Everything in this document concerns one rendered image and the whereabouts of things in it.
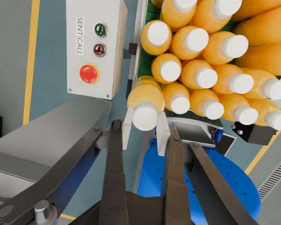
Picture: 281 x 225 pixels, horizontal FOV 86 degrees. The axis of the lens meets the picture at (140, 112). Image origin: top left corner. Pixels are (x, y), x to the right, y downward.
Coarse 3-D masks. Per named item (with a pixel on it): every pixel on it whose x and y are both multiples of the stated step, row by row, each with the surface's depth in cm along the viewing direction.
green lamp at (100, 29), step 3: (96, 24) 28; (99, 24) 28; (102, 24) 28; (96, 27) 28; (99, 27) 28; (102, 27) 28; (105, 27) 28; (96, 30) 28; (99, 30) 28; (102, 30) 28; (105, 30) 28; (96, 33) 28; (99, 33) 28; (102, 33) 28
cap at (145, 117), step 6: (138, 108) 21; (144, 108) 21; (150, 108) 21; (138, 114) 22; (144, 114) 22; (150, 114) 22; (156, 114) 21; (132, 120) 22; (138, 120) 22; (144, 120) 22; (150, 120) 22; (156, 120) 22; (138, 126) 22; (144, 126) 22; (150, 126) 22
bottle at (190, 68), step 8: (184, 64) 38; (192, 64) 34; (200, 64) 32; (208, 64) 33; (184, 72) 35; (192, 72) 33; (184, 80) 36; (192, 80) 33; (192, 88) 36; (200, 88) 34
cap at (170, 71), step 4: (164, 64) 29; (168, 64) 29; (172, 64) 29; (176, 64) 29; (164, 68) 29; (168, 68) 29; (172, 68) 29; (176, 68) 29; (164, 72) 30; (168, 72) 30; (172, 72) 30; (176, 72) 30; (180, 72) 30; (164, 76) 30; (168, 76) 30; (172, 76) 30; (176, 76) 30; (168, 80) 30; (172, 80) 30
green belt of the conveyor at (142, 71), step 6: (150, 6) 44; (150, 12) 45; (156, 12) 45; (150, 18) 45; (156, 18) 45; (228, 24) 45; (234, 24) 45; (222, 30) 45; (228, 30) 45; (144, 54) 49; (144, 60) 49; (150, 60) 49; (234, 60) 48; (144, 66) 50; (150, 66) 50; (138, 72) 51; (144, 72) 50; (150, 72) 50
